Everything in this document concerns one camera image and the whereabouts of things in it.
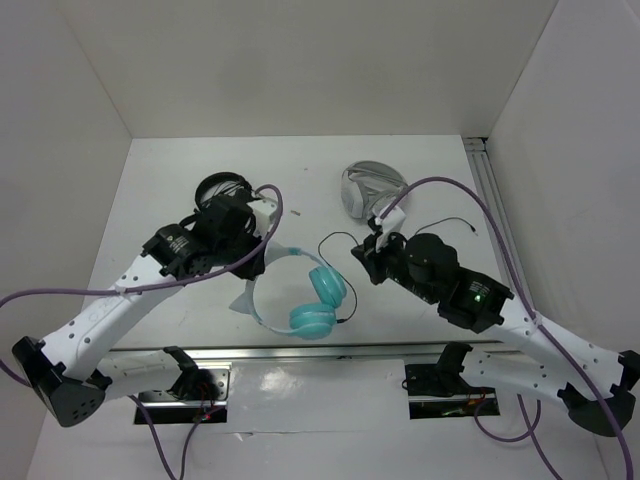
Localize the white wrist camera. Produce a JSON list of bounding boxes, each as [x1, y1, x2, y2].
[[369, 206, 406, 252], [248, 198, 278, 237]]

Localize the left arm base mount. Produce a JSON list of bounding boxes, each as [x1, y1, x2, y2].
[[137, 362, 231, 425]]

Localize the thin black headphone cable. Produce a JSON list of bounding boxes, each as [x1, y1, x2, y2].
[[317, 217, 479, 326]]

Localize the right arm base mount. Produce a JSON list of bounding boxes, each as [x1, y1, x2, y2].
[[401, 364, 500, 420]]

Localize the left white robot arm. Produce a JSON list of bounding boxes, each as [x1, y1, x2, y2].
[[12, 195, 281, 427]]

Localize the black headphones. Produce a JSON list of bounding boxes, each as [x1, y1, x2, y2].
[[194, 172, 253, 215]]

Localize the teal cat-ear headphones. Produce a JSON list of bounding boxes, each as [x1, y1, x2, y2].
[[229, 244, 349, 341]]

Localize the aluminium rail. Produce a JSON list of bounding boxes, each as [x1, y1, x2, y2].
[[104, 342, 506, 362], [462, 137, 532, 302]]

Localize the aluminium rail at front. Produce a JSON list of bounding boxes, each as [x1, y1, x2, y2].
[[104, 342, 506, 362]]

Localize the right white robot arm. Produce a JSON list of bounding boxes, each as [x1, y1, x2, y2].
[[351, 234, 639, 437]]

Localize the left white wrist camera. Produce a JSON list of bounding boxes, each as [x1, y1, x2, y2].
[[248, 198, 278, 237]]

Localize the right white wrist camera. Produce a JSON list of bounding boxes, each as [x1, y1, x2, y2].
[[369, 206, 406, 252]]

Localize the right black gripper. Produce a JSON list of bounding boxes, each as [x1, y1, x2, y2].
[[350, 225, 437, 304]]

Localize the white grey gaming headset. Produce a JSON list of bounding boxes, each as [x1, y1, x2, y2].
[[341, 161, 408, 221]]

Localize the aluminium rail at right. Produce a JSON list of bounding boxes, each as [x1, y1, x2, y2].
[[462, 137, 532, 302]]

